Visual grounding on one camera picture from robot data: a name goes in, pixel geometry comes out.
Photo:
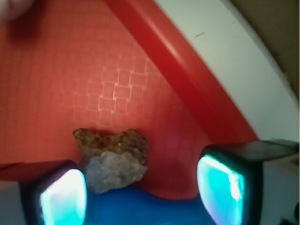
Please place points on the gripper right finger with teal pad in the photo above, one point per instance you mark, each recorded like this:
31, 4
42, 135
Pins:
254, 183

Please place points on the brown grey rock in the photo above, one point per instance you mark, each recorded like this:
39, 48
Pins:
112, 161

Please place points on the red plastic tray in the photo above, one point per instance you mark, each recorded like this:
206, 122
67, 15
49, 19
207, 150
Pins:
68, 64

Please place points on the blue toy bottle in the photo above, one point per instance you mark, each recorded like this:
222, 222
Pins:
133, 206

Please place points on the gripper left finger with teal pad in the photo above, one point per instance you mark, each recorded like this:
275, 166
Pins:
42, 193

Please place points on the brown cardboard panel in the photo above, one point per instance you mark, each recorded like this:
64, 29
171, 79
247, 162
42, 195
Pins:
277, 23

